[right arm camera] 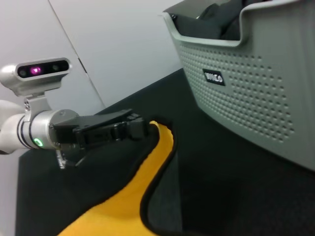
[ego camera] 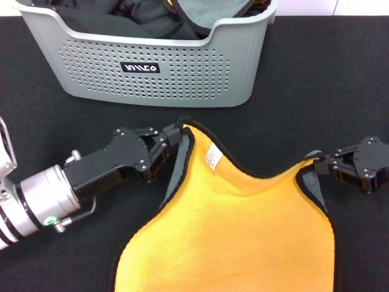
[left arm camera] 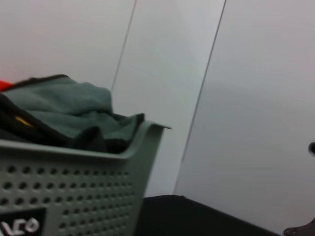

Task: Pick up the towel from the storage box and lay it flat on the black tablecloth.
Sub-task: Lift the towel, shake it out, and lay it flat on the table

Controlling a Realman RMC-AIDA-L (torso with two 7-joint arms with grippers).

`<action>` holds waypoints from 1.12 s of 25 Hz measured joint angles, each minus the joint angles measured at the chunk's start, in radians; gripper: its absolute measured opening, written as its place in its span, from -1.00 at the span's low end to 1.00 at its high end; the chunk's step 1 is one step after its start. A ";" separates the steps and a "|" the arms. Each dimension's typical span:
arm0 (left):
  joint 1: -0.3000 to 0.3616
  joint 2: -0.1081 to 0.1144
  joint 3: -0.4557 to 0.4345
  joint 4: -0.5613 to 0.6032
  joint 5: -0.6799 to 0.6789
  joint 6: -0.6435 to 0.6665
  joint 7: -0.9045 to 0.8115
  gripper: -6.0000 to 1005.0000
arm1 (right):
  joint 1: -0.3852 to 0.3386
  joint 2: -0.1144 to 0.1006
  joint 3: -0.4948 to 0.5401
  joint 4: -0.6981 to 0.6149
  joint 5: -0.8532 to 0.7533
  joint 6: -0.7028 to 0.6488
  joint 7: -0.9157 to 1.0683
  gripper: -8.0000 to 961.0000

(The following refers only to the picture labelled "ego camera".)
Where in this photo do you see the grey and yellow towel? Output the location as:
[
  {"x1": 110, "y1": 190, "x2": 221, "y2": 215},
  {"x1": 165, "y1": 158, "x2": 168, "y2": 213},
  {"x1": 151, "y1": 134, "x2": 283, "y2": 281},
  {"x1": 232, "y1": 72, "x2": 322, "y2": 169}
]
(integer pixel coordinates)
[{"x1": 114, "y1": 115, "x2": 339, "y2": 292}]

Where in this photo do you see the black tablecloth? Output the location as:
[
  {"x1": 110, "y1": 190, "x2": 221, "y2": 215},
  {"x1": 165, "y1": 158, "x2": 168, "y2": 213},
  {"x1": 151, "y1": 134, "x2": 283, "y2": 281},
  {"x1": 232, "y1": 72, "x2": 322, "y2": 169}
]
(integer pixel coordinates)
[{"x1": 0, "y1": 15, "x2": 389, "y2": 292}]

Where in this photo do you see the grey perforated storage box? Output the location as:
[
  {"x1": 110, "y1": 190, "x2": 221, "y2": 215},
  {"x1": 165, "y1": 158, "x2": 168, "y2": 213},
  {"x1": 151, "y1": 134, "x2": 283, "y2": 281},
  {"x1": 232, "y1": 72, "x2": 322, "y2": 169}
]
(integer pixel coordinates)
[{"x1": 10, "y1": 0, "x2": 279, "y2": 109}]

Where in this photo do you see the left arm cable with plug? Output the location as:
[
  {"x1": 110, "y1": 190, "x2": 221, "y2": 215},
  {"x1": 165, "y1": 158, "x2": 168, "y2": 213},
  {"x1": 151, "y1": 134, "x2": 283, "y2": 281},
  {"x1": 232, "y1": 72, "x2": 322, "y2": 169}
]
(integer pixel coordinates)
[{"x1": 54, "y1": 148, "x2": 98, "y2": 234}]

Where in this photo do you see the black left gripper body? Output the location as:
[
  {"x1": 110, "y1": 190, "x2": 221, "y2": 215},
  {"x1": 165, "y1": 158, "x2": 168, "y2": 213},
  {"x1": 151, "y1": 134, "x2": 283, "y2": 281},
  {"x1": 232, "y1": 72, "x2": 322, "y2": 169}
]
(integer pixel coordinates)
[{"x1": 62, "y1": 127, "x2": 153, "y2": 201}]

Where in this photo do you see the black cloth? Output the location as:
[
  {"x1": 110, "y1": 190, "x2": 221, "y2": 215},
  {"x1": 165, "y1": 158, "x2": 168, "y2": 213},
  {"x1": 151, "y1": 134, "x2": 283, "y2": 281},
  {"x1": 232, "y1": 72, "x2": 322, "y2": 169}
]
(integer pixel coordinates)
[{"x1": 51, "y1": 0, "x2": 156, "y2": 39}]

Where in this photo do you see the grey towel with black trim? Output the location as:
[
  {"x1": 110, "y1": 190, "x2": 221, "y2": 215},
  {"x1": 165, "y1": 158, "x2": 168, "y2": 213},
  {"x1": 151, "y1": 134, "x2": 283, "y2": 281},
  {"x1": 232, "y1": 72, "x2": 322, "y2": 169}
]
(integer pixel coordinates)
[{"x1": 162, "y1": 0, "x2": 272, "y2": 35}]

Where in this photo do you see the dark charcoal cloth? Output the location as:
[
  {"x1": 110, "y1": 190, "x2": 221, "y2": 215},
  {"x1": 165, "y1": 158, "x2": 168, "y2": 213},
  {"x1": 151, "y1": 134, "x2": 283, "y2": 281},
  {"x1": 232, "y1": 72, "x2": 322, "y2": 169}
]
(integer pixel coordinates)
[{"x1": 115, "y1": 0, "x2": 201, "y2": 40}]

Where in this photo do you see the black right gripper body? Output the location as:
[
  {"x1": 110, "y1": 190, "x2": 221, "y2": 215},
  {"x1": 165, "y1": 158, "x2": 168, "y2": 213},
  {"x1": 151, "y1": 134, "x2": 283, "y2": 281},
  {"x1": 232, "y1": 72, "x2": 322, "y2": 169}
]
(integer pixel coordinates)
[{"x1": 349, "y1": 136, "x2": 389, "y2": 195}]

